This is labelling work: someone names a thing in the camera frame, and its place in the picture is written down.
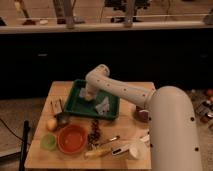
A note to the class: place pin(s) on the grey-blue sponge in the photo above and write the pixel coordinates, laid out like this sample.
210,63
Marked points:
82,93

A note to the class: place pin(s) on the black chair frame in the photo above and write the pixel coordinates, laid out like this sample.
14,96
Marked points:
22,151

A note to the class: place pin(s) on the small green plastic cup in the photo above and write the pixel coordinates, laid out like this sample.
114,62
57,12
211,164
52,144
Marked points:
48,142

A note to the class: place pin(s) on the white and black garlic press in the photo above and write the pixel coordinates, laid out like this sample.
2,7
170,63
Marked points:
125,148

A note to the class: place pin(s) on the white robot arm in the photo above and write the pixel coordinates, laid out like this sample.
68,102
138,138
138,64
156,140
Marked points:
172,129

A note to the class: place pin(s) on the yellow-handled utensil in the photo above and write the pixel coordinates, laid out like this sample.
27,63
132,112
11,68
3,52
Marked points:
97,152

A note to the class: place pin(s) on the crumpled grey cloth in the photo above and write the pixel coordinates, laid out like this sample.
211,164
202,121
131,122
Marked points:
103,107

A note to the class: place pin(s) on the white plastic cup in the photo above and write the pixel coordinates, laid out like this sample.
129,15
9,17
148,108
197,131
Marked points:
138,150

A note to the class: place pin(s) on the bunch of dark grapes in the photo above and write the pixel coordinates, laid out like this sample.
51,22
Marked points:
95,133

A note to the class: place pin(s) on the small metal cup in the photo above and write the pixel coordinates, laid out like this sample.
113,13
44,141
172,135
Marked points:
63,119

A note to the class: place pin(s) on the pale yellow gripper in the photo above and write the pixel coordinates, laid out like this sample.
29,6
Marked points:
90,95

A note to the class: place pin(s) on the small wooden block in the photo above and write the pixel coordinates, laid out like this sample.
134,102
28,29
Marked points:
56,106

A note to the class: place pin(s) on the dark maroon bowl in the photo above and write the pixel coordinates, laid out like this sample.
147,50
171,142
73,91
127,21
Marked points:
141,114

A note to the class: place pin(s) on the orange plastic bowl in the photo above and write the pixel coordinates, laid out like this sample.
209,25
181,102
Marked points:
72,139

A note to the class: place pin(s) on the yellow lemon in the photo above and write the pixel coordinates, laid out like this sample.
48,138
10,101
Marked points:
52,124

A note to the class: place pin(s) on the green plastic tray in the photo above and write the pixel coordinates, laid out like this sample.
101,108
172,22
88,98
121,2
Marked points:
77,106

